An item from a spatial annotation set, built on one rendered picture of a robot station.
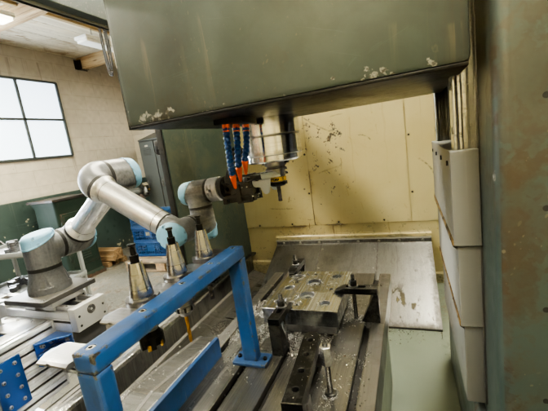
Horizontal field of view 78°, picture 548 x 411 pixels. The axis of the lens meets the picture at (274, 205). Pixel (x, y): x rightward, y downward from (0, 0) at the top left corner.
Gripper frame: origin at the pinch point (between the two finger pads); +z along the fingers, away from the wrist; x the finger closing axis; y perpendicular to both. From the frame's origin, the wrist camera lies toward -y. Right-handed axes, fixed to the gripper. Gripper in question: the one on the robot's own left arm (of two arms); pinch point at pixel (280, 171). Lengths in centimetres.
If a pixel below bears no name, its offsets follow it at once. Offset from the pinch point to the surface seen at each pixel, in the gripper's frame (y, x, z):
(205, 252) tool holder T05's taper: 14.7, 25.2, -12.8
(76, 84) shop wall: -174, -330, -461
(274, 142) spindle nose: -8.3, 7.2, 2.9
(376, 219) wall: 42, -101, 10
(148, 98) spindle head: -21.4, 32.9, -12.4
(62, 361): 17, 64, -11
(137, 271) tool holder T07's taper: 10.8, 46.7, -12.3
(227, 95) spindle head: -17.7, 32.4, 5.6
